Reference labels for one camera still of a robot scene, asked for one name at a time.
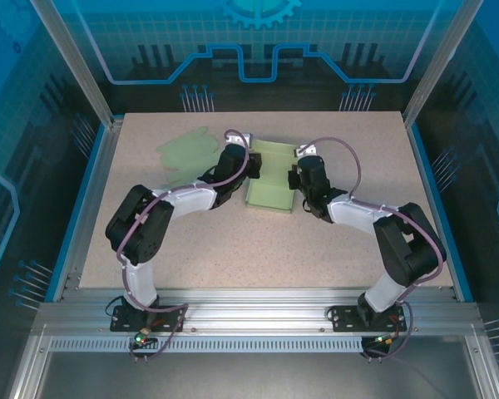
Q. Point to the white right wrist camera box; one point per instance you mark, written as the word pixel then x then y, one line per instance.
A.
pixel 305 149

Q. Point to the green paper box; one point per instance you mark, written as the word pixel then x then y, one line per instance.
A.
pixel 183 154
pixel 270 195

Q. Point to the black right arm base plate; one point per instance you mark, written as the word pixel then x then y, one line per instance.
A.
pixel 345 318

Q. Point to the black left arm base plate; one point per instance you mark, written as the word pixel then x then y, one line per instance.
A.
pixel 124 320

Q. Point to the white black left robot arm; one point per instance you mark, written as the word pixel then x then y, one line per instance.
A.
pixel 137 228

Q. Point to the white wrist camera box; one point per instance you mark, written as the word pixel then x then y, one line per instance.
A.
pixel 305 149
pixel 245 138

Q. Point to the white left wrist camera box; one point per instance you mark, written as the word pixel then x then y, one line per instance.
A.
pixel 245 138

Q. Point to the aluminium enclosure post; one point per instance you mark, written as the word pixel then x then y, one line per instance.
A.
pixel 434 70
pixel 85 70

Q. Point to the aluminium frame rail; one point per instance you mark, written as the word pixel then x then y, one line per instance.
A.
pixel 253 311

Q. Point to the aluminium side rail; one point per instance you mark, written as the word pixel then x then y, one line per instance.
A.
pixel 102 166

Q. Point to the grey metal lower tray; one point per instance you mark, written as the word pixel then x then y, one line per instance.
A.
pixel 253 374

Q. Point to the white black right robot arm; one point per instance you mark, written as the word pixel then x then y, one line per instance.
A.
pixel 407 245

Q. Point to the blue table side trim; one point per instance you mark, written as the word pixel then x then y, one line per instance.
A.
pixel 79 208
pixel 426 174

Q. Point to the small connector with green light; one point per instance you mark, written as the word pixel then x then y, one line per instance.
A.
pixel 384 341
pixel 140 337

